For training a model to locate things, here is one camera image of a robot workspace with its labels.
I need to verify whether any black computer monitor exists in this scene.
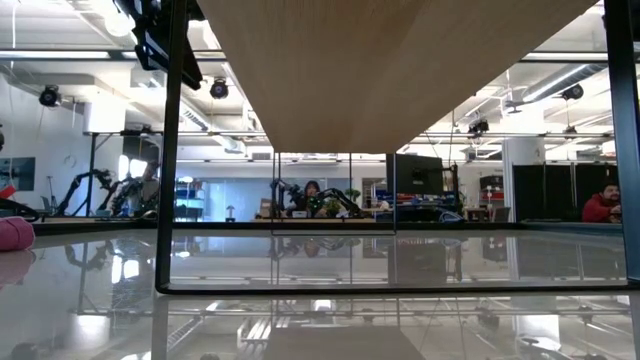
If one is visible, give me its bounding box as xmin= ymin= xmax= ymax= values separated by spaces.
xmin=385 ymin=153 xmax=445 ymax=197

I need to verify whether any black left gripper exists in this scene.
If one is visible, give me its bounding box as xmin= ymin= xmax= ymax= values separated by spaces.
xmin=114 ymin=0 xmax=204 ymax=92

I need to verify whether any pink cup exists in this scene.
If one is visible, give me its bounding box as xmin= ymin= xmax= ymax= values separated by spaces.
xmin=0 ymin=215 xmax=37 ymax=253

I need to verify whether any black metal shelf frame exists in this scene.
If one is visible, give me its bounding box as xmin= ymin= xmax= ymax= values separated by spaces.
xmin=154 ymin=0 xmax=640 ymax=296

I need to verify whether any wooden shelf board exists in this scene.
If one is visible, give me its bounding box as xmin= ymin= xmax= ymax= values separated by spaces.
xmin=197 ymin=0 xmax=599 ymax=155

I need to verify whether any person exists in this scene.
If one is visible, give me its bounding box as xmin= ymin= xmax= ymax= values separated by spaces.
xmin=581 ymin=183 xmax=623 ymax=224
xmin=299 ymin=180 xmax=322 ymax=214

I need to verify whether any white round column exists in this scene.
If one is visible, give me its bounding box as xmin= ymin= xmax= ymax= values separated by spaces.
xmin=501 ymin=137 xmax=546 ymax=176

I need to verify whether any black partition wall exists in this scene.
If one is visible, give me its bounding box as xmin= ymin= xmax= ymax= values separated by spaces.
xmin=512 ymin=162 xmax=623 ymax=224

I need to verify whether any black curved cable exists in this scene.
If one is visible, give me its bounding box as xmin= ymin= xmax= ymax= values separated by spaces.
xmin=0 ymin=197 xmax=41 ymax=222

